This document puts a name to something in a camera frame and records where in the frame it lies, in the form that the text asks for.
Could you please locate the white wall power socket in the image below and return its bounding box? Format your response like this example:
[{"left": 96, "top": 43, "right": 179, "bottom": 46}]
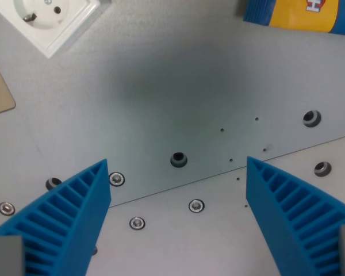
[{"left": 0, "top": 0, "right": 101, "bottom": 59}]

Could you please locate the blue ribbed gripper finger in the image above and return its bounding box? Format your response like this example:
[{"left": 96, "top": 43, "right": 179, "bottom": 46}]
[
  {"left": 246, "top": 156, "right": 345, "bottom": 276},
  {"left": 0, "top": 158, "right": 112, "bottom": 276}
]

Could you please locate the silver hex bolt with washer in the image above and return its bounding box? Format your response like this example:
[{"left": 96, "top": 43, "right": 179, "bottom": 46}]
[
  {"left": 0, "top": 201, "right": 16, "bottom": 216},
  {"left": 129, "top": 216, "right": 146, "bottom": 231},
  {"left": 188, "top": 198, "right": 206, "bottom": 214},
  {"left": 108, "top": 171, "right": 126, "bottom": 187}
]

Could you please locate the blue and yellow container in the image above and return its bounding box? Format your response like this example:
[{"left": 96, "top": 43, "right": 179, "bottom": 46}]
[{"left": 242, "top": 0, "right": 345, "bottom": 37}]

